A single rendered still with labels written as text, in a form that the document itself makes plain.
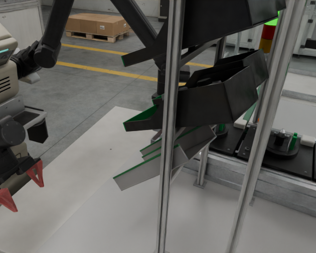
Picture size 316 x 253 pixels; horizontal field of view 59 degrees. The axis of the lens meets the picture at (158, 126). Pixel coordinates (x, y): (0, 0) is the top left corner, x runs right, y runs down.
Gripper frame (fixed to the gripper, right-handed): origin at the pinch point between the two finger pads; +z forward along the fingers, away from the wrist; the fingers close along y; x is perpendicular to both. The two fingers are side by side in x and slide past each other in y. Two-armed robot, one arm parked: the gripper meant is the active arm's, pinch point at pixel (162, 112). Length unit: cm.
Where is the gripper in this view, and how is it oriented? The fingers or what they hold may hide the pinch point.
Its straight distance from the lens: 121.9
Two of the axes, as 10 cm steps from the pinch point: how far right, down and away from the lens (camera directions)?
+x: -8.9, -2.6, 3.7
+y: 4.5, -4.4, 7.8
